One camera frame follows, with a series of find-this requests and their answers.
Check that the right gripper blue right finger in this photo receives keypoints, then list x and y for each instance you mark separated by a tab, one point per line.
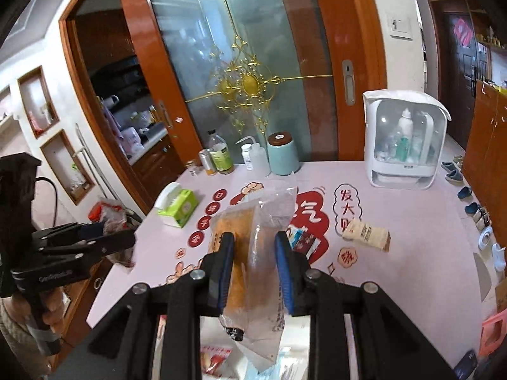
283	253

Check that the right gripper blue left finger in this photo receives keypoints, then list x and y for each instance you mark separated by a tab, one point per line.
225	263

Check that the clear bag of brown snack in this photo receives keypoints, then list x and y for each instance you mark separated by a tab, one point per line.
254	314

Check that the person's left hand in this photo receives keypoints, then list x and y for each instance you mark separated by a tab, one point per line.
19	310

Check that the dark red small snack pack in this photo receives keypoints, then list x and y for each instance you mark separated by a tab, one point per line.
303	241

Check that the green tissue box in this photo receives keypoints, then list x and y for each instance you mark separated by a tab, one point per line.
175	205

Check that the small glass jar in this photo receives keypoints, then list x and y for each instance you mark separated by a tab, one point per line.
193	167

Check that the beige long snack pack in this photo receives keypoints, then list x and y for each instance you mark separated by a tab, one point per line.
365	233

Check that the white squeeze wash bottle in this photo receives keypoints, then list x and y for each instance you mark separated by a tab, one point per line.
259	157

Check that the teal canister with brown lid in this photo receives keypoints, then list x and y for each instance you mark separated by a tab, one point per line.
282	153

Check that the green label glass bottle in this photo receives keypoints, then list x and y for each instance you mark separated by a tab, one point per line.
219	153

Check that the silver orange drink can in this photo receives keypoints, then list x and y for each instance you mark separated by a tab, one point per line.
207	162

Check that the small white pill bottle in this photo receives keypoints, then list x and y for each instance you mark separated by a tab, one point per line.
246	150

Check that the pink printed table mat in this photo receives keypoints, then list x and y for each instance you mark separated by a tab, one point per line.
429	270

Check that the glass sliding door gold ornament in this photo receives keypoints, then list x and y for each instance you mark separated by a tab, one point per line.
257	67

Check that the white cosmetics storage box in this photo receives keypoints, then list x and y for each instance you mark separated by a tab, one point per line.
404	135

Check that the wooden cabinet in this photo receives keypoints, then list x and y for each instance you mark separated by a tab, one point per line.
485	158

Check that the black smartphone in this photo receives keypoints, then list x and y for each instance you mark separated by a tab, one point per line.
466	366

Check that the white wall switch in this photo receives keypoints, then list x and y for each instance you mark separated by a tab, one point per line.
399	27

